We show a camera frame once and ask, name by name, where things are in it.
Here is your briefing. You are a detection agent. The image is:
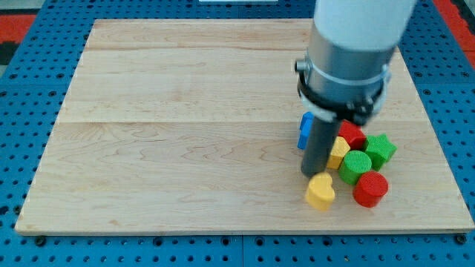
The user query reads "blue block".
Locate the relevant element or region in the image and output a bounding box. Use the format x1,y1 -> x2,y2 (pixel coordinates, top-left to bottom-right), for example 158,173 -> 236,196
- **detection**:
297,112 -> 313,150

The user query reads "yellow heart block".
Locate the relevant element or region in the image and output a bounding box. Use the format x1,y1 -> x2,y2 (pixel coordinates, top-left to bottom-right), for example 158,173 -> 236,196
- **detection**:
305,172 -> 335,211

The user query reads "yellow pentagon block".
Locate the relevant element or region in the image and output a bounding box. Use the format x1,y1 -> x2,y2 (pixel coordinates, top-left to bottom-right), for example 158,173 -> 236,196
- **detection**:
327,136 -> 350,170

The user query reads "green cylinder block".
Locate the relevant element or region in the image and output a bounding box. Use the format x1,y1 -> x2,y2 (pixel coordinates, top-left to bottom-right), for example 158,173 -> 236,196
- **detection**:
338,151 -> 372,185

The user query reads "green star block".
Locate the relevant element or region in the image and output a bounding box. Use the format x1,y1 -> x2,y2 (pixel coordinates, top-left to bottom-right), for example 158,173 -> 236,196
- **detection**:
363,133 -> 397,171

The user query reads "red cylinder block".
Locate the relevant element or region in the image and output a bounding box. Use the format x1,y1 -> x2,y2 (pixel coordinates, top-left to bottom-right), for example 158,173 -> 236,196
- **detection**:
353,171 -> 389,208

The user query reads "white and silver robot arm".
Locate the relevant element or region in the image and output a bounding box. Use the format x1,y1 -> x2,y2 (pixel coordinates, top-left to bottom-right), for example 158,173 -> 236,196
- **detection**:
295,0 -> 416,125

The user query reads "wooden board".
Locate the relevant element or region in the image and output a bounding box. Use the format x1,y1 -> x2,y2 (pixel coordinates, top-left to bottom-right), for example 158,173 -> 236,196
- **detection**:
16,19 -> 474,236

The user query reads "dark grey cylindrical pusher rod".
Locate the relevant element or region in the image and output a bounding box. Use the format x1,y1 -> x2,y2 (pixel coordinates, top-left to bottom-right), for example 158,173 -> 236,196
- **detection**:
301,116 -> 341,178

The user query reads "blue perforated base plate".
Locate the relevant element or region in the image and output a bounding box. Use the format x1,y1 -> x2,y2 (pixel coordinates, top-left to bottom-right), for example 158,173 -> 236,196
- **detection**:
1,0 -> 474,266

